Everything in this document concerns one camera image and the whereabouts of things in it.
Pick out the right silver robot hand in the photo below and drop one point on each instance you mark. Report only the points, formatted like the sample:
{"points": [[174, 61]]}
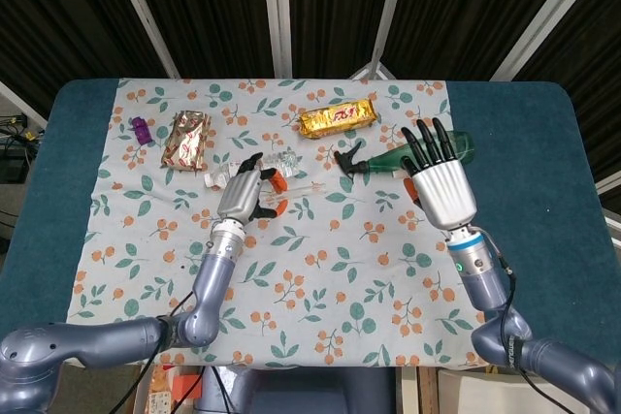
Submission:
{"points": [[444, 191]]}

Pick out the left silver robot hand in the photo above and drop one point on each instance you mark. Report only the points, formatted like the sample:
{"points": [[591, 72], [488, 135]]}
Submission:
{"points": [[240, 196]]}

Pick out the clear glass test tube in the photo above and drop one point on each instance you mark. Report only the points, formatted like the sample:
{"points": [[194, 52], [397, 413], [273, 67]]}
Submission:
{"points": [[305, 190]]}

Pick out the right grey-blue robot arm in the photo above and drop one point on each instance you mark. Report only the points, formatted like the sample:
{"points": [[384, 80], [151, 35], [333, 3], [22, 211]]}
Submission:
{"points": [[480, 283]]}

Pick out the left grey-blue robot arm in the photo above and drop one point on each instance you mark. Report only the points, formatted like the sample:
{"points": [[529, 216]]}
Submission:
{"points": [[213, 283]]}

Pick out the clear plastic water bottle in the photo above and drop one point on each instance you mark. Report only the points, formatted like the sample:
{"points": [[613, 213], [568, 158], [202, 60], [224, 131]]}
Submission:
{"points": [[284, 162]]}

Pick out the green spray bottle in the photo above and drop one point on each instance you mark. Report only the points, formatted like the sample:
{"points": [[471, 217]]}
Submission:
{"points": [[383, 162]]}

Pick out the crumpled gold red-print wrapper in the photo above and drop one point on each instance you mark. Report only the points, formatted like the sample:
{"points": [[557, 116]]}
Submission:
{"points": [[186, 140]]}

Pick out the teal table cover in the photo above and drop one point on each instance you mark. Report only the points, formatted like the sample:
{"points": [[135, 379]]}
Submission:
{"points": [[524, 167]]}

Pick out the small purple toy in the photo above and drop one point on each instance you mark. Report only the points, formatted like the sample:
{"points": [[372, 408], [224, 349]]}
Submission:
{"points": [[142, 132]]}

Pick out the yellow gold biscuit packet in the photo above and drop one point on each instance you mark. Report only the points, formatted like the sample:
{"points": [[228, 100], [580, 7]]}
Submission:
{"points": [[337, 118]]}

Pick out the floral orange-fruit tablecloth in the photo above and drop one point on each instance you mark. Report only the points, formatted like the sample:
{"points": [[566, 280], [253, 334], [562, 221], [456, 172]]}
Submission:
{"points": [[315, 312]]}

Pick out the dark brown curtain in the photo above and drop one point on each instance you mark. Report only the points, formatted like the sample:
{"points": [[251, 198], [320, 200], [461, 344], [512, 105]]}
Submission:
{"points": [[218, 7]]}

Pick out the orange cardboard box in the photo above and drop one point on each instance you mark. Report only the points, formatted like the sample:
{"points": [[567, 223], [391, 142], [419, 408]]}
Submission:
{"points": [[186, 380]]}

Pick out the white cardboard box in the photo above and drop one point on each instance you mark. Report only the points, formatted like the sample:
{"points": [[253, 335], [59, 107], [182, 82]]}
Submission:
{"points": [[461, 394]]}

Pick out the grey robot torso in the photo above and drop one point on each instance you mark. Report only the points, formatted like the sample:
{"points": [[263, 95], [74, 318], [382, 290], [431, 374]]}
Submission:
{"points": [[301, 392]]}

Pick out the white metal frame post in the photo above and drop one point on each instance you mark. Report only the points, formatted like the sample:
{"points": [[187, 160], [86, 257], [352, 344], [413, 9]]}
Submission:
{"points": [[548, 11], [145, 16], [390, 7], [277, 11]]}

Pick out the white metal frame bar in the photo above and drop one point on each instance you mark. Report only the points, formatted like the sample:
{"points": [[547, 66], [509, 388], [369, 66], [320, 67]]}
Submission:
{"points": [[22, 101]]}

